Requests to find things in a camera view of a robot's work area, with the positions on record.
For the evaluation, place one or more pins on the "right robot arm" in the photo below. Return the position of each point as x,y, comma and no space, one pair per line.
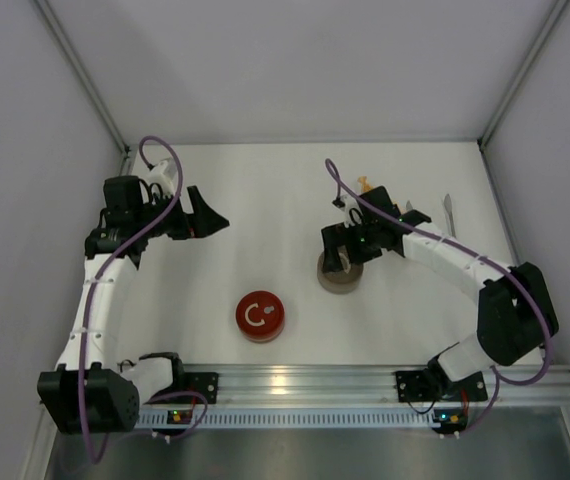
515,314

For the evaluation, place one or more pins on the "frame post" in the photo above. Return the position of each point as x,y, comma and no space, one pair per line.
63,42
525,67

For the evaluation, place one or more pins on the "red round lid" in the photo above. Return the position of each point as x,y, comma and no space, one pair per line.
262,310

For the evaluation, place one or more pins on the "woven bamboo boat tray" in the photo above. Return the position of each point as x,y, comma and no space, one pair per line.
365,186

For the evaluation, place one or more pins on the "left frame post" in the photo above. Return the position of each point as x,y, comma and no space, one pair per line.
63,42

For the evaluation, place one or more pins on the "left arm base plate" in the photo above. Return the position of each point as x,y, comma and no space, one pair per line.
203,382

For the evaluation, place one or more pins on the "aluminium mounting rail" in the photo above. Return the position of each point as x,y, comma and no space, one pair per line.
352,386

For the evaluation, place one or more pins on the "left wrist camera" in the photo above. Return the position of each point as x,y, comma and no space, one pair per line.
165,175

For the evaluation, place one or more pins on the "metal tongs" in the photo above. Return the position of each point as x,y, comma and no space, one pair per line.
438,207

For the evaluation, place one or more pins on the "brown round lid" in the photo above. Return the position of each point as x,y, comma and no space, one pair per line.
350,273

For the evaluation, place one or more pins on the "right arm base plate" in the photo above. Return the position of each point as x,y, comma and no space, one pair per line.
416,386

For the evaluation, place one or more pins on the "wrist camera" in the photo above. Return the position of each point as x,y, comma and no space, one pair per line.
165,175
351,210

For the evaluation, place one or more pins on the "slotted cable duct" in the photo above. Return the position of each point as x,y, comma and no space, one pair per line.
170,419

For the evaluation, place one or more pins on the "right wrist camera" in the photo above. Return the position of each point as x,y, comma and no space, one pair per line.
351,210

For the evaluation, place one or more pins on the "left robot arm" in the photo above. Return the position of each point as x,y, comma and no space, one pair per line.
86,392

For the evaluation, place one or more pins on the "brown-banded steel container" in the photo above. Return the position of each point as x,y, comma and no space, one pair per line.
338,288

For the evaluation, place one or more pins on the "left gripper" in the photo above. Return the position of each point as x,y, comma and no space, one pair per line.
187,218

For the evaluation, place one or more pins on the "right frame post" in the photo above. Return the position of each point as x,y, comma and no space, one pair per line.
525,67

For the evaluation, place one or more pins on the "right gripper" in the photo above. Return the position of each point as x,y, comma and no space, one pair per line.
341,239

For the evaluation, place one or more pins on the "red-banded steel container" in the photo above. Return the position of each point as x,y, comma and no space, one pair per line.
256,336

